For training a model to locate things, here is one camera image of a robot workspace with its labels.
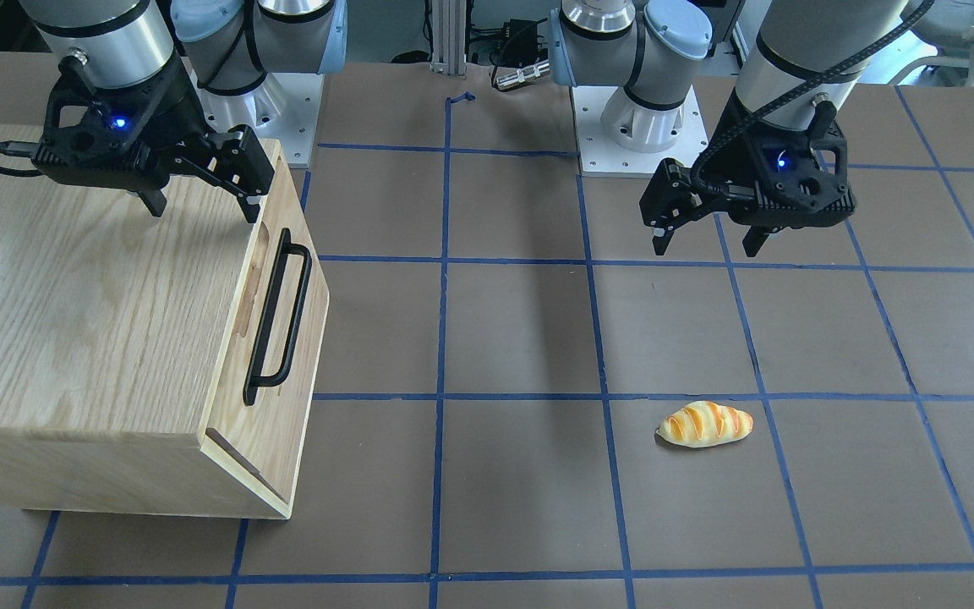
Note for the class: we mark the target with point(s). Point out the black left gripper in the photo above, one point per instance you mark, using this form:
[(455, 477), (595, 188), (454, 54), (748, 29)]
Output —
[(739, 144)]

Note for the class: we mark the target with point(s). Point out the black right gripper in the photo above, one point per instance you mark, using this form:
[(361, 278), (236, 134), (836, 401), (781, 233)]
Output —
[(172, 108)]

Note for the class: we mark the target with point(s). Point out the wooden drawer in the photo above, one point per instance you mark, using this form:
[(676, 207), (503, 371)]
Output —
[(260, 403)]

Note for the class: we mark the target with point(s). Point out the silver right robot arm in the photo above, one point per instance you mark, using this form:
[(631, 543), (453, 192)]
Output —
[(227, 47)]

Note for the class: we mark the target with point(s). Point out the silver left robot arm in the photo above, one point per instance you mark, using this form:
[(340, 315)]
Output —
[(805, 52)]

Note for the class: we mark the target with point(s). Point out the light wooden drawer cabinet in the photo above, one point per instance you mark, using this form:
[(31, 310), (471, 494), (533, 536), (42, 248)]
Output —
[(113, 327)]

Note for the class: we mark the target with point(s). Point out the orange striped bread loaf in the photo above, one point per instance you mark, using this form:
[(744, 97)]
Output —
[(703, 424)]

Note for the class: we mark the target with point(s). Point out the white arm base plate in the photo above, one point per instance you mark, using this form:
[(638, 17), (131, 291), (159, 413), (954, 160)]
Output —
[(286, 107), (619, 139)]

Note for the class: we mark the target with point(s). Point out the silver cable connector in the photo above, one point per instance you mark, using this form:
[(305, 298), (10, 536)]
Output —
[(522, 76)]

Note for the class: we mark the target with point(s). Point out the aluminium frame post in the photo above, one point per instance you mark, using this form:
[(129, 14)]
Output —
[(448, 37)]

